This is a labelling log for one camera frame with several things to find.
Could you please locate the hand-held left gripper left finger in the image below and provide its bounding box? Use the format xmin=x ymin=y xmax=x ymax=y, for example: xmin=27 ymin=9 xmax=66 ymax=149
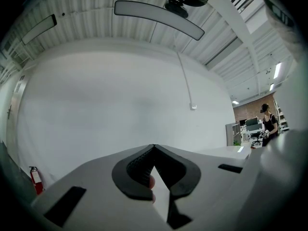
xmin=30 ymin=144 xmax=175 ymax=231

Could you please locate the red fire extinguisher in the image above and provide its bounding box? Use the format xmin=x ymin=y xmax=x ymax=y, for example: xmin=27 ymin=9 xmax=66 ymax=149
xmin=28 ymin=166 xmax=45 ymax=196

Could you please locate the grey door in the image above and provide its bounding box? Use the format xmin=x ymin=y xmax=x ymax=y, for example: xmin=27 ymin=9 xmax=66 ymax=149
xmin=6 ymin=75 xmax=29 ymax=161

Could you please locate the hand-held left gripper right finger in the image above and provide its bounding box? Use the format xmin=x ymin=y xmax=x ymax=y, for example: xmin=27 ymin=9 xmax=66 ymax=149
xmin=154 ymin=144 xmax=251 ymax=231

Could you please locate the white shelving rack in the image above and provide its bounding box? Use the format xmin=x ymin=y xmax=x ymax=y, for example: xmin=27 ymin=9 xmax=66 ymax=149
xmin=274 ymin=100 xmax=290 ymax=132

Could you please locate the person's left hand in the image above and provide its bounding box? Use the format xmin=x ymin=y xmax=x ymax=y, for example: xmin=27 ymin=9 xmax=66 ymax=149
xmin=148 ymin=175 xmax=157 ymax=205

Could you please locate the grey cabinet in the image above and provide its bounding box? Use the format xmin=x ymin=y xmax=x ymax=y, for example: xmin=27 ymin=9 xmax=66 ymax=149
xmin=225 ymin=122 xmax=242 ymax=147

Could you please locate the black head-mounted camera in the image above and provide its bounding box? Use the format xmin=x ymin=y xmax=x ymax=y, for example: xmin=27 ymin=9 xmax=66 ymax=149
xmin=164 ymin=0 xmax=190 ymax=19

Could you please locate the black office chair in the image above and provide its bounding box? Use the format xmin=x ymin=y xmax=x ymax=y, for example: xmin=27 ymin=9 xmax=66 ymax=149
xmin=252 ymin=131 xmax=263 ymax=146

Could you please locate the long ceiling light panel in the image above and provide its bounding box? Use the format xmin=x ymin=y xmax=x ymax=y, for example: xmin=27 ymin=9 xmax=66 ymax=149
xmin=114 ymin=0 xmax=205 ymax=41
xmin=21 ymin=13 xmax=58 ymax=46

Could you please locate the white wall conduit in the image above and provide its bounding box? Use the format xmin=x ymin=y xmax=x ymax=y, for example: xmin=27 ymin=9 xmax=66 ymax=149
xmin=176 ymin=51 xmax=198 ymax=111

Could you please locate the black strap buckle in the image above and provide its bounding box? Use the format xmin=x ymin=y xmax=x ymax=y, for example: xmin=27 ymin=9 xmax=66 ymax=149
xmin=266 ymin=0 xmax=295 ymax=29

